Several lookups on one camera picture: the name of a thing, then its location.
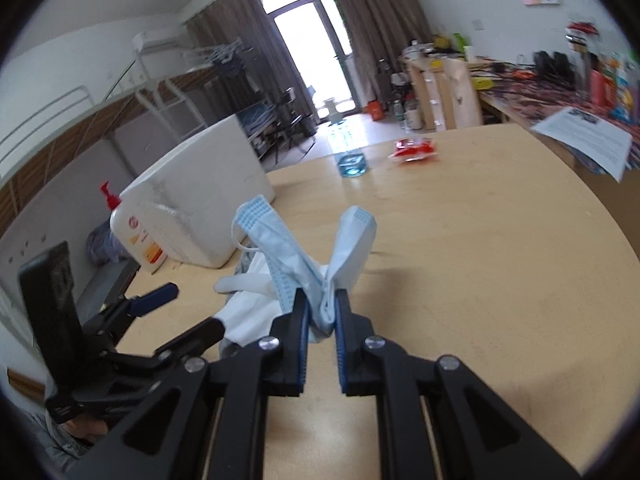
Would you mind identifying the white face mask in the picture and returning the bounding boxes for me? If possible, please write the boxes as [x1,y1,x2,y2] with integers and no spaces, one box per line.
[214,252,291,352]

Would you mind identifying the person's left hand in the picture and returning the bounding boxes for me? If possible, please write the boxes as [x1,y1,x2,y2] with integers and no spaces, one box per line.
[60,414,108,448]

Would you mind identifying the blue spray bottle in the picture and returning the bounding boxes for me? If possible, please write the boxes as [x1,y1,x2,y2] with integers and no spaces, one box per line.
[332,124,368,178]

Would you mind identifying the wooden desk with drawers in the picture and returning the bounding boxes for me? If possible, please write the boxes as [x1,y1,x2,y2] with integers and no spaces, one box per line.
[400,56,494,131]

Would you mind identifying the glass balcony door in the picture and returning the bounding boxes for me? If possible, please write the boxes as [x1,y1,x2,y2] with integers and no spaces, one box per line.
[260,0,360,120]

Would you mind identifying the red snack packet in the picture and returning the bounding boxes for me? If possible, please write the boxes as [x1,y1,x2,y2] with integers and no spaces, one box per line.
[390,138,437,162]

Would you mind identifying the orange floor container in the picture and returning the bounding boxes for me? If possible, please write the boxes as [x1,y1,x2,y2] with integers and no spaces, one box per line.
[367,100,385,122]

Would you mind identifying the brown curtain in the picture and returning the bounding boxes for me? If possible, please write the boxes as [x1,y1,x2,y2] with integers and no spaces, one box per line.
[186,0,318,119]
[336,0,433,101]

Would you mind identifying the white lotion pump bottle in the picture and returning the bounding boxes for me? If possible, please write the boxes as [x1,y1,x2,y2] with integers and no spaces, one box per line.
[100,182,167,274]

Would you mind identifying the black headphones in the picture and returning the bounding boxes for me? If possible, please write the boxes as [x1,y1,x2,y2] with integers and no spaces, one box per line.
[533,51,575,90]

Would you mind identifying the black folding chair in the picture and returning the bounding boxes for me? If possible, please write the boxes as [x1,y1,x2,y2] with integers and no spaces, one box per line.
[266,87,317,166]

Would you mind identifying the white air conditioner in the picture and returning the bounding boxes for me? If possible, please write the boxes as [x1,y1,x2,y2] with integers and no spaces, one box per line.
[132,26,193,53]

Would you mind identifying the grey sock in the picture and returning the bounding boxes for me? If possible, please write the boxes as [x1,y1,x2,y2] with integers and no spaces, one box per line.
[215,252,259,359]

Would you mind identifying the blue surgical mask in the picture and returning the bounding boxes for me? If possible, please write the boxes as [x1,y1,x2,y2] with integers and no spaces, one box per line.
[231,195,378,342]

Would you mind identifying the blue plaid quilt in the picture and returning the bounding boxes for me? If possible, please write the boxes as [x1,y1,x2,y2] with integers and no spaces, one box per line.
[86,220,129,266]

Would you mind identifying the right brown curtain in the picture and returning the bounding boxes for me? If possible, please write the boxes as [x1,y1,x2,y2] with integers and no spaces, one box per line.
[336,0,433,101]

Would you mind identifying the metal bunk bed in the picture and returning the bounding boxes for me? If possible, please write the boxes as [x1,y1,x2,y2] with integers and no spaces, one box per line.
[0,34,321,241]

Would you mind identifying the far blue mattress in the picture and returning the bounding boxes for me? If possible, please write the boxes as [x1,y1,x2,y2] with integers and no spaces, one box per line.
[236,100,278,138]

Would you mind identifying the wooden smiley chair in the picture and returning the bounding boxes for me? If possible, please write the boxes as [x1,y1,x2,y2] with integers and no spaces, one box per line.
[440,58,483,129]

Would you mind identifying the printed paper sheet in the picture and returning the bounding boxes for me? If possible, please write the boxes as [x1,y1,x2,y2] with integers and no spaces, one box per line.
[533,107,632,182]

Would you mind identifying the left brown curtain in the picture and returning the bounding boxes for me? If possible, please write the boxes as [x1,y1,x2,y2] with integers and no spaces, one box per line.
[186,0,318,119]

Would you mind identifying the white styrofoam box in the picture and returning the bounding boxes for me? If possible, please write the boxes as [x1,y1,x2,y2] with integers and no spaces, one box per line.
[120,115,276,269]

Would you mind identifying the patterned desk mat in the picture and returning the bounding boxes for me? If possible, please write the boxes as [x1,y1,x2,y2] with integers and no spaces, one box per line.
[478,73,639,170]

